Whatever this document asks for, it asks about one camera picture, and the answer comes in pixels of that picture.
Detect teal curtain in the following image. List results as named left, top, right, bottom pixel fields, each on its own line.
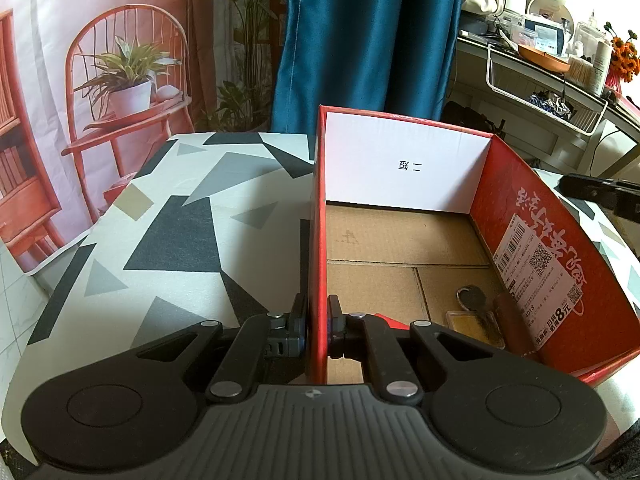
left=270, top=0, right=468, bottom=136

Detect geometric patterned tablecloth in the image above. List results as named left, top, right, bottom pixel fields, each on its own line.
left=25, top=130, right=640, bottom=411

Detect clear gold case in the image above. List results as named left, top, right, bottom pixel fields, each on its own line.
left=445, top=310, right=506, bottom=349

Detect white wire basket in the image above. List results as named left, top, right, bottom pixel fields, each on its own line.
left=486, top=42, right=610, bottom=136

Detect red cardboard box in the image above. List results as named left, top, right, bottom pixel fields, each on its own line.
left=305, top=105, right=640, bottom=391

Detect clear cosmetic organizer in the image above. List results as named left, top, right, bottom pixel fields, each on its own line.
left=572, top=20, right=608, bottom=61

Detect red vase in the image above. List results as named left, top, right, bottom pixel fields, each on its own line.
left=605, top=67, right=631, bottom=93

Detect white round cosmetic case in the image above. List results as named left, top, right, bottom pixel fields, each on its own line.
left=525, top=0, right=576, bottom=26

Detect tall white bottle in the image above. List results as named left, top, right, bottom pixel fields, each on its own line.
left=592, top=41, right=613, bottom=96

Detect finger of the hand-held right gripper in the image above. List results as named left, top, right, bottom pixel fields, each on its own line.
left=559, top=172, right=640, bottom=211

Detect cotton swab jar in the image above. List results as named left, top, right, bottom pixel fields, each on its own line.
left=567, top=57, right=596, bottom=86

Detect clear blue package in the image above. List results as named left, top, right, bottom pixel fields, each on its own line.
left=520, top=15, right=573, bottom=53

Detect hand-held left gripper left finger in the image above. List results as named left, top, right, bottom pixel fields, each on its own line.
left=135, top=292, right=308, bottom=403

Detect orange bowl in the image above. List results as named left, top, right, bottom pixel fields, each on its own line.
left=517, top=42, right=572, bottom=73

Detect dressing table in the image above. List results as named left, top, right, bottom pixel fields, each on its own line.
left=445, top=35, right=640, bottom=181

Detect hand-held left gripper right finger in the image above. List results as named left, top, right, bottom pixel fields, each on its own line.
left=327, top=295, right=501, bottom=406

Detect black bag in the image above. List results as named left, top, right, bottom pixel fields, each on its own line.
left=457, top=12, right=501, bottom=36

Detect orange flowers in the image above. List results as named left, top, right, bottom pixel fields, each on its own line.
left=602, top=22, right=640, bottom=83

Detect printed backdrop cloth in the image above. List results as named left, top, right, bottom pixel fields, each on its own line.
left=0, top=0, right=296, bottom=276

